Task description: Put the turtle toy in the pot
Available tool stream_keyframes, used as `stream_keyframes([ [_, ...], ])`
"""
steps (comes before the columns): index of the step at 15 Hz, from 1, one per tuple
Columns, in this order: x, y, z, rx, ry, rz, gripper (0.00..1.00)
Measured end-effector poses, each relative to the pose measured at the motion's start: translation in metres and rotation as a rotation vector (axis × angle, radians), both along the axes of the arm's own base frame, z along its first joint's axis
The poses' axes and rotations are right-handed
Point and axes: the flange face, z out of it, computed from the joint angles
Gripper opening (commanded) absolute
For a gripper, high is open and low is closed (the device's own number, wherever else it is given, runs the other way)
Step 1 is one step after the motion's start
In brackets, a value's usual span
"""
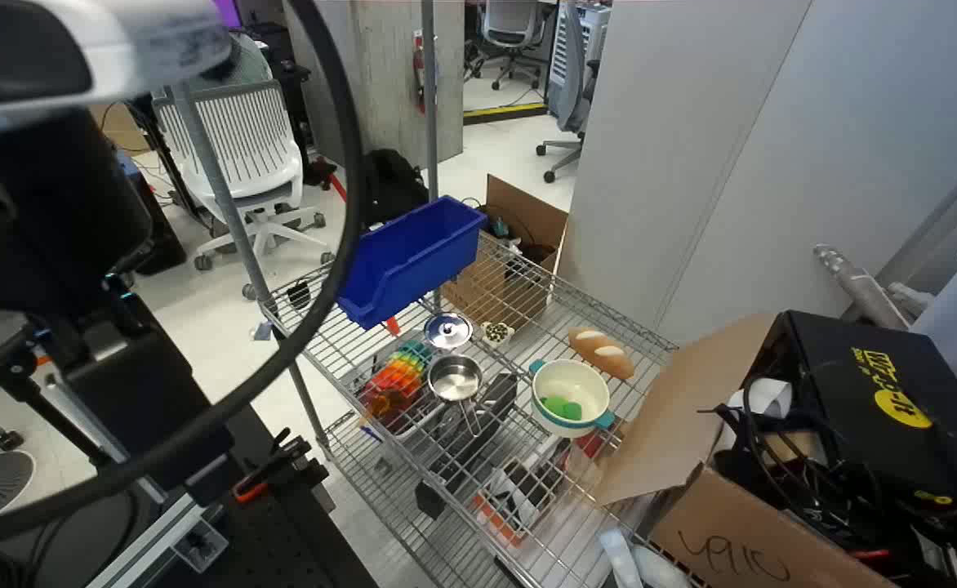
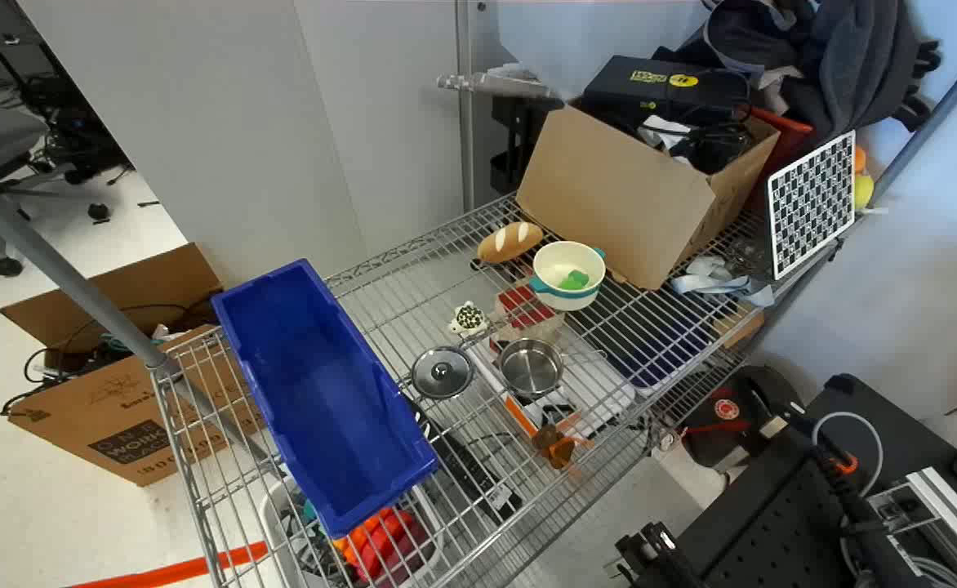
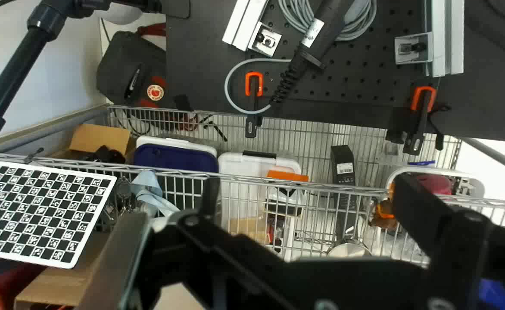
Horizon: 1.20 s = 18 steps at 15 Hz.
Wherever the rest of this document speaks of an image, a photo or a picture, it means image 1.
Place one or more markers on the aluminium extrusion rail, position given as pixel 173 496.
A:
pixel 160 540

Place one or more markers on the slanted grey metal pole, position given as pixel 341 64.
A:
pixel 239 240

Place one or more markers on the round metal pot lid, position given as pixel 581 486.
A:
pixel 453 331

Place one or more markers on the grey office chair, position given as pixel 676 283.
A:
pixel 576 65
pixel 512 26

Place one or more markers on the black case with yellow logo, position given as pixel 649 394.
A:
pixel 880 404

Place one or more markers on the red and orange vegetables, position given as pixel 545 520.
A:
pixel 397 379

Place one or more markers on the large open cardboard box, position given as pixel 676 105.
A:
pixel 674 425

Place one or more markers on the white mesh office chair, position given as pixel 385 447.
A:
pixel 239 148

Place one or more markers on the tan bread toy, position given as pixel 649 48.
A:
pixel 603 353

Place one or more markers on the black backpack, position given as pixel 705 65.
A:
pixel 397 186

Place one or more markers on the small metal pot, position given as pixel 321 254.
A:
pixel 455 379

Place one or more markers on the small open cardboard box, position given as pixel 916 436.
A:
pixel 527 222

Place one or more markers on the upright grey metal pole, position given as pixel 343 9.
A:
pixel 434 110

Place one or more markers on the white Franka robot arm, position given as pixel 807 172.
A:
pixel 120 43

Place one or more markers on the white bowl with teal rim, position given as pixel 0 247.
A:
pixel 569 383

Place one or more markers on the blue plastic storage bin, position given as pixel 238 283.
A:
pixel 414 257

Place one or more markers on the red toy block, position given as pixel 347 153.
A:
pixel 598 443

